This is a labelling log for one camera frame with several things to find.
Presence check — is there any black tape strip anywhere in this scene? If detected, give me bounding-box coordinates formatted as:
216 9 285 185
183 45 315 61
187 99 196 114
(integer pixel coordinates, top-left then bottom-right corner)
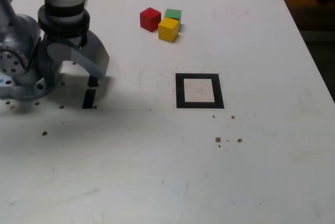
82 74 99 109

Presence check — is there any yellow cube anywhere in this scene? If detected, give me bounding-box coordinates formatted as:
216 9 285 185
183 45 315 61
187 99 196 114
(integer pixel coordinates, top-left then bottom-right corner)
158 17 180 43

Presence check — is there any red cube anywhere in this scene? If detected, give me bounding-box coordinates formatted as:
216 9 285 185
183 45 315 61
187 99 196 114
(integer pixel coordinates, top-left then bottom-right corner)
139 7 162 32

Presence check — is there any black tape square outline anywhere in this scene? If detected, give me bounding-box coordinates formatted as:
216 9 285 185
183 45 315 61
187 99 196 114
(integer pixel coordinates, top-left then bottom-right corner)
175 73 225 109

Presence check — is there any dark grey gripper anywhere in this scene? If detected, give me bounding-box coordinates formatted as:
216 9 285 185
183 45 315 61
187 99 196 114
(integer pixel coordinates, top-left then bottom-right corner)
36 29 110 91

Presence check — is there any green cube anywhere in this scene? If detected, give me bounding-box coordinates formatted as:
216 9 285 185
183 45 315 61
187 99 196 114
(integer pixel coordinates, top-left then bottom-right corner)
164 8 182 25

